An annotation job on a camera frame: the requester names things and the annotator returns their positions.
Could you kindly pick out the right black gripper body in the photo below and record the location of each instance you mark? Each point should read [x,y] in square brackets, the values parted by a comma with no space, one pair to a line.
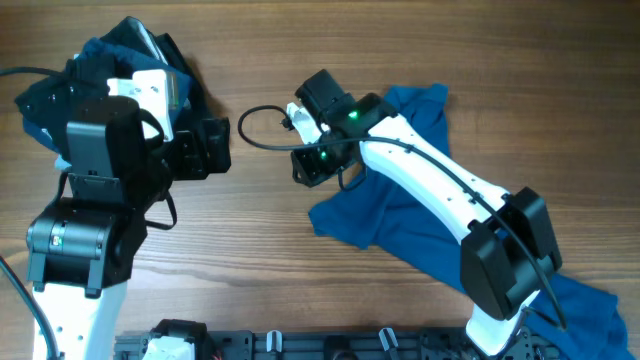
[319,163]

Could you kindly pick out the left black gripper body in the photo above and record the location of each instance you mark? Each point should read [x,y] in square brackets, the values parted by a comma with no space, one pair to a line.
[188,160]

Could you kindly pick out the blue polo shirt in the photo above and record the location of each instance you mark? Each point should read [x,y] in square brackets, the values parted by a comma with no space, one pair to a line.
[376,211]

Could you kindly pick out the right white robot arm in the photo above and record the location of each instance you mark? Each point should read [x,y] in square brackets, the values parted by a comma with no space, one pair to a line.
[509,250]

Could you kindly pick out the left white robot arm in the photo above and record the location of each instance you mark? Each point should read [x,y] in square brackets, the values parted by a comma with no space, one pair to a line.
[82,246]

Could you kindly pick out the pile of dark clothes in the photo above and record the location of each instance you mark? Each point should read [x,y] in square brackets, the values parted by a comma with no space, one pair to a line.
[47,105]

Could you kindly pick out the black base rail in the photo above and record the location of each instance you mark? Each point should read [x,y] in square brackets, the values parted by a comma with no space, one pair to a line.
[178,339]

